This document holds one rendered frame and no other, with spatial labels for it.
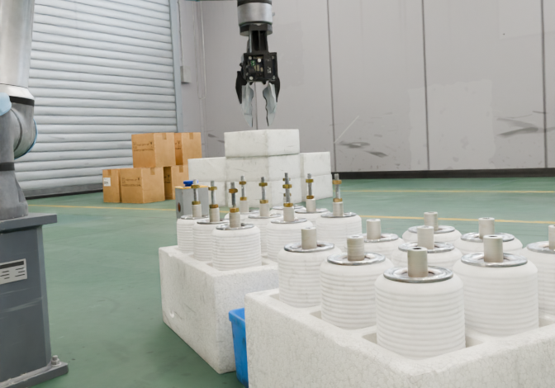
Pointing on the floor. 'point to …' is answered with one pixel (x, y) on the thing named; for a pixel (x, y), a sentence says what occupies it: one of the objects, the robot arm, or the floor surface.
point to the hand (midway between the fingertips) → (259, 120)
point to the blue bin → (239, 344)
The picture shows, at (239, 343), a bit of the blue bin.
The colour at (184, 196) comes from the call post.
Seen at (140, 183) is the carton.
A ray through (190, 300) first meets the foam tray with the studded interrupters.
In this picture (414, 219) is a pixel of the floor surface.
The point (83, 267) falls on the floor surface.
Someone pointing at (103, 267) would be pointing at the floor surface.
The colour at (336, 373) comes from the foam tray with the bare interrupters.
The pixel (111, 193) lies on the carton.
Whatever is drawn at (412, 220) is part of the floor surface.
